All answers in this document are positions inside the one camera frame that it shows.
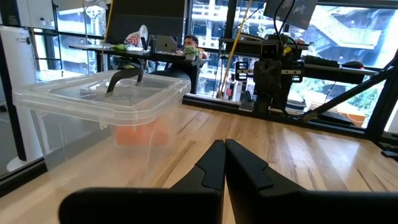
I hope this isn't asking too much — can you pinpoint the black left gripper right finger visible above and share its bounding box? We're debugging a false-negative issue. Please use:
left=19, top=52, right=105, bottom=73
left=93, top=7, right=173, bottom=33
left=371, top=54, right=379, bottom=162
left=224, top=138, right=398, bottom=224

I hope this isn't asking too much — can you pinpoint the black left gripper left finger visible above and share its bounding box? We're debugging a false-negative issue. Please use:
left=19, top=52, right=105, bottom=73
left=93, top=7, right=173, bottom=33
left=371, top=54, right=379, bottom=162
left=58, top=139, right=227, bottom=224

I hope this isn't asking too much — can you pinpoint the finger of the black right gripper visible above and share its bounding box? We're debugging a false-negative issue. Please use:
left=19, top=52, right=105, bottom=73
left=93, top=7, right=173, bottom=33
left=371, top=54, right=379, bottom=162
left=254, top=73, right=269, bottom=94
left=267, top=73, right=282, bottom=94

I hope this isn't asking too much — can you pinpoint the orange bandage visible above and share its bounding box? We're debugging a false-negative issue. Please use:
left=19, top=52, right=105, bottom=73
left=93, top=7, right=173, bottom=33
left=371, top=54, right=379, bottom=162
left=114, top=117, right=171, bottom=146

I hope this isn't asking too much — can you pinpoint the black keyboard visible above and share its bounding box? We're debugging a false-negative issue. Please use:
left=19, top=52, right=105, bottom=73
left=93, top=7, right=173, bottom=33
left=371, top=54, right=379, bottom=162
left=303, top=55, right=340, bottom=68

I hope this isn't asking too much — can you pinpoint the green plant in white pot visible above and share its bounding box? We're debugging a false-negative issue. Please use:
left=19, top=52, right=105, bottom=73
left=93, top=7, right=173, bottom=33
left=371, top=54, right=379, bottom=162
left=183, top=45, right=200, bottom=62

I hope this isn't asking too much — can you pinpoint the black desk with keyboard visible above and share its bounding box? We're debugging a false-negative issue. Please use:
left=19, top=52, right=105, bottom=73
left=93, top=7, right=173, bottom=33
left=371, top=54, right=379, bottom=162
left=219, top=36, right=386, bottom=85

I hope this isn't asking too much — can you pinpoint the black computer monitor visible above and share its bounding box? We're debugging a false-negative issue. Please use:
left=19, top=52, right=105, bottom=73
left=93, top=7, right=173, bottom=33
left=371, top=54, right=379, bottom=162
left=263, top=0, right=318, bottom=31

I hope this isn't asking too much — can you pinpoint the black computer mouse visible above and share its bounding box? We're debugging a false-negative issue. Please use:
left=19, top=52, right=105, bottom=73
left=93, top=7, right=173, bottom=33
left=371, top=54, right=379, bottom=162
left=341, top=59, right=365, bottom=70

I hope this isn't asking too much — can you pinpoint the black office desk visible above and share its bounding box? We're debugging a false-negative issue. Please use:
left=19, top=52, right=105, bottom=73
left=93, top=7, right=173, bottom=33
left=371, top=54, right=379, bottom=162
left=68, top=43, right=209, bottom=94

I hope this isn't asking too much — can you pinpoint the large black screen panel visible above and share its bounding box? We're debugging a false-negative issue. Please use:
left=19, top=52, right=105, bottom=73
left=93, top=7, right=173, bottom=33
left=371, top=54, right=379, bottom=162
left=105, top=0, right=187, bottom=38

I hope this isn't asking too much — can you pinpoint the white bag with red print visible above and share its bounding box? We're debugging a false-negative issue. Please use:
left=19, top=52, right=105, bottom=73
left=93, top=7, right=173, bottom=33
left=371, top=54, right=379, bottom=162
left=124, top=24, right=149, bottom=47

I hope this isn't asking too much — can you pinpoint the white whiteboard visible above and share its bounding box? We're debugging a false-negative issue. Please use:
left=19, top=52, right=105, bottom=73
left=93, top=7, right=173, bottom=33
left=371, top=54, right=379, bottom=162
left=15, top=0, right=57, bottom=29

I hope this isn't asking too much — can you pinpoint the yellow hanging cable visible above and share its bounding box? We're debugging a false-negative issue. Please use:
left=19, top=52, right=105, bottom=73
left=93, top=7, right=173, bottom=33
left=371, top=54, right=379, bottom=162
left=99, top=0, right=114, bottom=72
left=217, top=0, right=253, bottom=98

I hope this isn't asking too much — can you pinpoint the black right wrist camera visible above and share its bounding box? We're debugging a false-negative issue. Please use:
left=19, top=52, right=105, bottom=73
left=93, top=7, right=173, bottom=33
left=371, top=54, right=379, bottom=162
left=260, top=43, right=280, bottom=60

